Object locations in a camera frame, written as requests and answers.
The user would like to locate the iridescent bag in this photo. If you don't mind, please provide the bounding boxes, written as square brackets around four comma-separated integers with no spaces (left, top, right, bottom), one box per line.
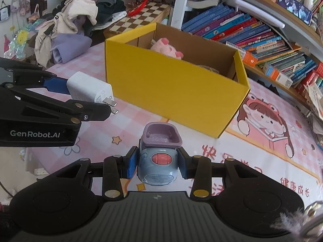
[4,23,38,59]

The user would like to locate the framed group photo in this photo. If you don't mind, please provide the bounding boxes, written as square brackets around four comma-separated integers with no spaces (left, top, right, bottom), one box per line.
[277,0,313,26]

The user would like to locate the yellow cardboard box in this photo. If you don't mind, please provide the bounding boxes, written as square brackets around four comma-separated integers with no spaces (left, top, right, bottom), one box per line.
[105,22,251,139]

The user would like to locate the grey fluffy keychain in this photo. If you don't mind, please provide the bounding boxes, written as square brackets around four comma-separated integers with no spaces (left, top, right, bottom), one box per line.
[270,202,323,242]

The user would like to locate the pile of clothes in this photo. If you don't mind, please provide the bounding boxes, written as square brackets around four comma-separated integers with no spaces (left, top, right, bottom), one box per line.
[34,0,99,68]

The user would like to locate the dark grey clothing pile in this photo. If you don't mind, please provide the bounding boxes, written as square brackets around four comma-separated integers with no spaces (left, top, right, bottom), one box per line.
[83,0,127,38]

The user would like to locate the small white charger plug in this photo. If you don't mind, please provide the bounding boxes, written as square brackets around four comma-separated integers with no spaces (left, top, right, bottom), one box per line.
[67,71,119,115]

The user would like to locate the purple sweatshirt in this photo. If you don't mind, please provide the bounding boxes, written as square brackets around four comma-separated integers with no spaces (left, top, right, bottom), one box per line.
[52,34,92,65]

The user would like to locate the black thick book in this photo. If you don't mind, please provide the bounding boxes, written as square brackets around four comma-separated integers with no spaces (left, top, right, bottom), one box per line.
[187,0,224,12]

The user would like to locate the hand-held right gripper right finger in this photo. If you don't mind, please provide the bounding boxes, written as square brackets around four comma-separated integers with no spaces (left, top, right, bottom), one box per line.
[177,147,265,198]

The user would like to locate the pink checkered desktop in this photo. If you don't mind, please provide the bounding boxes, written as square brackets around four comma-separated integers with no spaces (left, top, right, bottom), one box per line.
[24,42,323,207]

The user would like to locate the grey and purple toy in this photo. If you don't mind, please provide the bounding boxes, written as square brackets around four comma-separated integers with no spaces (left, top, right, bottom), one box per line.
[137,122,183,187]

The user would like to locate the white tote bag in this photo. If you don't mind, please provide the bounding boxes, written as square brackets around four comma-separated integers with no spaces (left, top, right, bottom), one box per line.
[0,1,12,22]

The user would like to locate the stack of papers and books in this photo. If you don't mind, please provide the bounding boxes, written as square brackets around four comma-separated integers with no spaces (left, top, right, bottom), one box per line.
[304,82,323,152]

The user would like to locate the orange and white carton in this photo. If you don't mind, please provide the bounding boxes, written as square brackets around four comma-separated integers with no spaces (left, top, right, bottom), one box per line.
[226,42,258,67]
[262,63,293,89]

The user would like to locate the pink plush toy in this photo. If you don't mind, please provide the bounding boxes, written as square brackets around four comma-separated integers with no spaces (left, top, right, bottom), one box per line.
[150,38,185,60]

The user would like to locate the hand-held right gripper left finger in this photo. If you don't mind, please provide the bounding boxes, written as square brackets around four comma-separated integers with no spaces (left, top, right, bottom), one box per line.
[52,146,139,199]

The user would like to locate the red tassel ornament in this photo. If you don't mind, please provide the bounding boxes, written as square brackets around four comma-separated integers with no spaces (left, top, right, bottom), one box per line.
[127,0,151,17]

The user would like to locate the red book box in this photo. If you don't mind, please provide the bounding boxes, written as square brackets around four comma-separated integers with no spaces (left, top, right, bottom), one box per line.
[294,63,323,97]

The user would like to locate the white light bar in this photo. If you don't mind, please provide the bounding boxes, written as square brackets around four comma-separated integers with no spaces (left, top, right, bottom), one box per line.
[226,0,285,29]

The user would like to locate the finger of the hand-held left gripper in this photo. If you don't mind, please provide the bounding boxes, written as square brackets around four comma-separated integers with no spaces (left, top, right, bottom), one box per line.
[0,57,71,95]
[0,82,112,125]

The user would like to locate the row of colourful books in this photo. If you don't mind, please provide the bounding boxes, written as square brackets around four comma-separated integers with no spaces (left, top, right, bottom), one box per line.
[182,2,318,81]

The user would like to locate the wooden chessboard box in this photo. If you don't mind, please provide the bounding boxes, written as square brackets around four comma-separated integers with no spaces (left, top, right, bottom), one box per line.
[103,1,172,39]

